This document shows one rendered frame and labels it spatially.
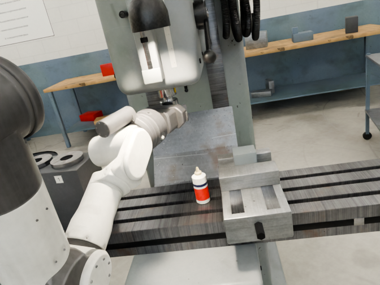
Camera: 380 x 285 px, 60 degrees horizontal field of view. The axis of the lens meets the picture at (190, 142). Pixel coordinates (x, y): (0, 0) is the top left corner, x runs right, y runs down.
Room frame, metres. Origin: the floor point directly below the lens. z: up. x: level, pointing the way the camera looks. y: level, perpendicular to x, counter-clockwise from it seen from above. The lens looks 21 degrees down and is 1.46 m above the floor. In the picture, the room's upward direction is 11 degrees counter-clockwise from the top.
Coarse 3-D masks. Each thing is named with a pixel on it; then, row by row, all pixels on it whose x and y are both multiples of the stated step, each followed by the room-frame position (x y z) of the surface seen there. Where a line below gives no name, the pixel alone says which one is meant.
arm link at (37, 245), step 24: (48, 192) 0.36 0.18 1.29; (0, 216) 0.30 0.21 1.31; (24, 216) 0.31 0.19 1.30; (48, 216) 0.34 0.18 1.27; (0, 240) 0.30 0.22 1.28; (24, 240) 0.31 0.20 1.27; (48, 240) 0.33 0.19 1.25; (0, 264) 0.31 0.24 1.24; (24, 264) 0.31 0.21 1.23; (48, 264) 0.33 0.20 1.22; (72, 264) 0.35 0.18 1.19; (96, 264) 0.38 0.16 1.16
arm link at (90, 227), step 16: (96, 192) 0.51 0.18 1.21; (112, 192) 0.52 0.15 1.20; (80, 208) 0.49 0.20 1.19; (96, 208) 0.49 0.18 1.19; (112, 208) 0.50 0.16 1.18; (80, 224) 0.46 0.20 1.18; (96, 224) 0.46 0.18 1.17; (112, 224) 0.49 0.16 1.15; (80, 240) 0.44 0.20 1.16; (96, 240) 0.44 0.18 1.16
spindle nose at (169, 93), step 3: (159, 90) 0.81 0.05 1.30; (162, 90) 0.81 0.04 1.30; (165, 90) 0.81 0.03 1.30; (168, 90) 0.81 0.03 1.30; (171, 90) 0.81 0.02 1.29; (174, 90) 0.82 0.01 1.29; (159, 93) 0.81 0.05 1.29; (162, 93) 0.81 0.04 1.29; (165, 93) 0.81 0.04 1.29; (168, 93) 0.81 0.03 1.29; (171, 93) 0.81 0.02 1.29; (174, 93) 0.81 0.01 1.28; (159, 96) 0.82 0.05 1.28; (162, 96) 0.81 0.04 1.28; (165, 96) 0.81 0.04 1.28; (168, 96) 0.81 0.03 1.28; (171, 96) 0.81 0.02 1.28
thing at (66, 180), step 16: (48, 160) 0.86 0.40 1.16; (64, 160) 0.83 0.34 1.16; (80, 160) 0.84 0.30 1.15; (48, 176) 0.80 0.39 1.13; (64, 176) 0.79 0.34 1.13; (80, 176) 0.79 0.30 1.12; (64, 192) 0.79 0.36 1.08; (80, 192) 0.78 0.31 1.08; (64, 208) 0.80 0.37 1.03; (64, 224) 0.80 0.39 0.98
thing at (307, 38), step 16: (352, 16) 4.15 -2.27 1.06; (304, 32) 4.21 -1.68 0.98; (336, 32) 4.39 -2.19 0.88; (352, 32) 4.07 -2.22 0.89; (368, 32) 3.89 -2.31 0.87; (256, 48) 4.37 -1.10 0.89; (272, 48) 4.12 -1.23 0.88; (288, 48) 4.03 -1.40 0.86; (368, 48) 4.52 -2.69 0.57; (64, 80) 5.07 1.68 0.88; (80, 80) 4.70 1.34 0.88; (96, 80) 4.39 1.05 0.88; (112, 80) 4.36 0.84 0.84; (272, 80) 4.44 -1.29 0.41; (320, 80) 4.59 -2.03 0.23; (336, 80) 4.42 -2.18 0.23; (352, 80) 4.26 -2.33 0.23; (256, 96) 4.35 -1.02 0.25; (272, 96) 4.27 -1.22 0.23; (288, 96) 4.12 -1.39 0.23; (80, 112) 5.17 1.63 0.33; (96, 112) 4.96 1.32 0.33; (64, 128) 4.55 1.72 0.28; (80, 128) 4.57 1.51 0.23
